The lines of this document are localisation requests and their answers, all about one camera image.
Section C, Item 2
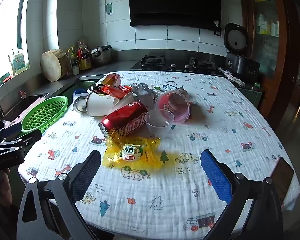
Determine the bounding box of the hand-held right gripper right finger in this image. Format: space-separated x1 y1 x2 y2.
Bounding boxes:
200 149 284 240

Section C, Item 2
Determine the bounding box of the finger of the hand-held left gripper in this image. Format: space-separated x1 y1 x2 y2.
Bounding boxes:
20 129 42 153

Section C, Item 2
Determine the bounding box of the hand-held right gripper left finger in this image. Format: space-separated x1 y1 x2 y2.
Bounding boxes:
16 149 115 240

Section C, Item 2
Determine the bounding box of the green plastic basket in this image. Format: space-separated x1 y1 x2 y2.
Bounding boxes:
20 96 69 134

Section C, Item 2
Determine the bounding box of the yellow snack wrapper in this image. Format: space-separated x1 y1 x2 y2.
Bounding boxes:
103 137 162 168

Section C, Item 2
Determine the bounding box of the clear bottle with blue label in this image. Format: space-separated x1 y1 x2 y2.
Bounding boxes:
73 89 88 112

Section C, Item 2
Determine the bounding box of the red cola can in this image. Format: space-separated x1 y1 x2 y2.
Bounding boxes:
100 100 148 142

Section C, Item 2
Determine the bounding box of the white paper cup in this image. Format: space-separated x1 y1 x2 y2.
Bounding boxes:
86 92 120 117

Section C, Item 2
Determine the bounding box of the small clear plastic cup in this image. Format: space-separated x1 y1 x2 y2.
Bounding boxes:
145 110 175 135

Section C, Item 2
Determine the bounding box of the white plastic lid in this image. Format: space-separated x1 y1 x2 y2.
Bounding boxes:
109 92 134 117

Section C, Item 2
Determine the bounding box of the red printed cup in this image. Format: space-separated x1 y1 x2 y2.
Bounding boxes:
154 89 191 124

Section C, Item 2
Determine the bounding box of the orange red snack packet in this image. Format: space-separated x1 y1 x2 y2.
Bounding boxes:
88 84 133 99

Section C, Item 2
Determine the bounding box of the white paper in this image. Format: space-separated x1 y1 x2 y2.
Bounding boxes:
131 83 155 110

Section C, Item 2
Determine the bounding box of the tea bottle with red label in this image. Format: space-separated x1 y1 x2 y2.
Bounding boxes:
97 72 122 88

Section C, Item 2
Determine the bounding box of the black white drink carton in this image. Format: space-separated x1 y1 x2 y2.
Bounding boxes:
150 84 184 98

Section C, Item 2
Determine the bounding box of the person's left hand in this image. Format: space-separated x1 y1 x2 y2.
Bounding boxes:
0 167 13 207

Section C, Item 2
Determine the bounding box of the steel sink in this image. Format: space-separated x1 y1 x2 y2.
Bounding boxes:
0 94 49 128

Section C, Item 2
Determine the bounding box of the pink cloth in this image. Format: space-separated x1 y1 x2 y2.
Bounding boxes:
4 96 47 128

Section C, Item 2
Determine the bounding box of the printed white tablecloth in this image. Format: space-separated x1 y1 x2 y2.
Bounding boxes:
17 71 300 234

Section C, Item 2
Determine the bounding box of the dark smartphone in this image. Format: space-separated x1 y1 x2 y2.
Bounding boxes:
271 157 295 203

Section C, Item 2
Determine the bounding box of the green kitchen cabinet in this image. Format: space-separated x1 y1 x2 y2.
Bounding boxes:
57 75 108 103

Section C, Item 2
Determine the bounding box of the round wooden chopping block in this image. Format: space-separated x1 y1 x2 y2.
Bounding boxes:
40 49 70 82

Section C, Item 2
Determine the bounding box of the white detergent bottle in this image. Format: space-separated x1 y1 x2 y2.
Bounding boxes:
12 49 30 77

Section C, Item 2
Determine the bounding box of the yellow tin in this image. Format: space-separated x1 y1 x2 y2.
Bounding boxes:
78 57 92 70

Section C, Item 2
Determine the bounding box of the crumpled white cloth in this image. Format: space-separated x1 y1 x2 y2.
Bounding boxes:
217 67 245 88

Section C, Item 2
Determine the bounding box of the dark sauce bottle red cap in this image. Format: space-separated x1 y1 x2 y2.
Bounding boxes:
77 41 90 60

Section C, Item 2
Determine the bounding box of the steel pressure cooker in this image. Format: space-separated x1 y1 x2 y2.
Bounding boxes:
91 45 112 65

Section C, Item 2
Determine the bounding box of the window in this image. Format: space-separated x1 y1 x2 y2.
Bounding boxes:
0 0 30 80

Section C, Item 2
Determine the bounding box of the black rice cooker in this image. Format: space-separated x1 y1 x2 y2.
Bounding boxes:
224 23 260 83

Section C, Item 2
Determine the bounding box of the black gas stove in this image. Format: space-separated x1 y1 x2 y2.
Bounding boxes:
129 55 225 77

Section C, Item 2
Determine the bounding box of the wooden glass cabinet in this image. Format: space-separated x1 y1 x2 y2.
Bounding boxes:
239 0 300 125

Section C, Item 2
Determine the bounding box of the black range hood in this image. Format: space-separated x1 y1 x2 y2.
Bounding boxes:
121 0 232 29

